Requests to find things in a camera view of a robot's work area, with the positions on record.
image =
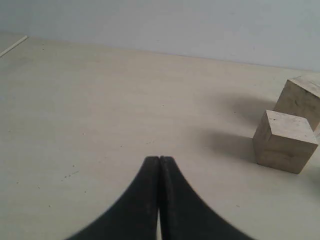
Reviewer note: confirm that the second largest wooden cube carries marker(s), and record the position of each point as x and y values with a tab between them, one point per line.
284	142

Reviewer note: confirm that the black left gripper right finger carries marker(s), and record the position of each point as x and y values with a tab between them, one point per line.
183	214

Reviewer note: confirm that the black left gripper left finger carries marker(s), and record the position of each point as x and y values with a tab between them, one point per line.
134	215

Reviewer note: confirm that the white strip on table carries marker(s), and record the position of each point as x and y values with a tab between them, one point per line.
9	42

